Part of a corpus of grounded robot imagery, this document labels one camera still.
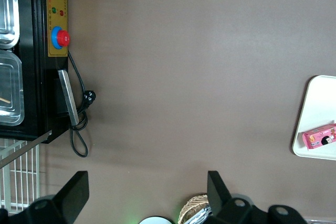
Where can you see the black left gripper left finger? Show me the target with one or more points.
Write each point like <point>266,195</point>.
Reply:
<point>73,195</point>

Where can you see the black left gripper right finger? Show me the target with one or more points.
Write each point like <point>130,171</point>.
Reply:
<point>223,208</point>

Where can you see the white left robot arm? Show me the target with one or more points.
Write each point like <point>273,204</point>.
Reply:
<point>156,221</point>

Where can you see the cream plastic tray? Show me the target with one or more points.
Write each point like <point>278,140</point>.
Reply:
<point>320,103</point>

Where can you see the aluminium foil container stack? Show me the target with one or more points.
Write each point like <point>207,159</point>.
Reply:
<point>200,216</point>

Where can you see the light wicker basket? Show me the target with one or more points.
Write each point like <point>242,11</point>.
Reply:
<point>190,205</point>

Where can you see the flat steel bar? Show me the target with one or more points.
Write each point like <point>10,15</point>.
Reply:
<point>23,150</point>

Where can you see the small wooden stick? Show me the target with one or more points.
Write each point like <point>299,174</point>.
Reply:
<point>5,100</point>

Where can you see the pink snack pack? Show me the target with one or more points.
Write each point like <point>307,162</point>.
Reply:
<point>320,137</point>

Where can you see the steel food container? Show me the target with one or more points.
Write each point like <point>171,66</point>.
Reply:
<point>11,3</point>
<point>15,82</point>

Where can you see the red emergency stop button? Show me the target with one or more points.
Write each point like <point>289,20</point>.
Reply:
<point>63,37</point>

